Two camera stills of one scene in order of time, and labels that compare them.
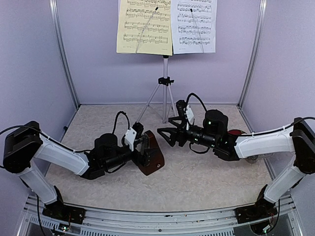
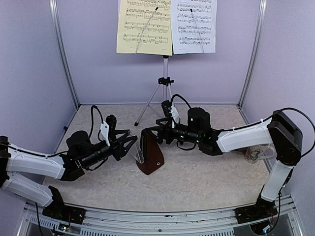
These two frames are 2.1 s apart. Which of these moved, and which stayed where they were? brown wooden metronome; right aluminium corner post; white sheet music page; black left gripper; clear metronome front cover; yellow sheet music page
Moved: clear metronome front cover; black left gripper
Stayed: white sheet music page; right aluminium corner post; brown wooden metronome; yellow sheet music page
